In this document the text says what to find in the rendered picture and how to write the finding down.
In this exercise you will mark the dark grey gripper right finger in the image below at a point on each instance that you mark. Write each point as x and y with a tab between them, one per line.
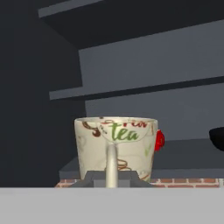
129	178

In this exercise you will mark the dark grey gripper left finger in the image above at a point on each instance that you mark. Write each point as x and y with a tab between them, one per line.
94	178

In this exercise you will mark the cream printed tea mug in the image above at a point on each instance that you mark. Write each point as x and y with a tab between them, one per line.
125	148

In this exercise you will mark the dark grey open cabinet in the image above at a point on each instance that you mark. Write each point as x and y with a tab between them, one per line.
140	70

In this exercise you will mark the red round object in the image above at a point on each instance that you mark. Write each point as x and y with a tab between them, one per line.
159	141

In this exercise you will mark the black bowl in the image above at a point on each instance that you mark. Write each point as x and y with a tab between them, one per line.
218	138

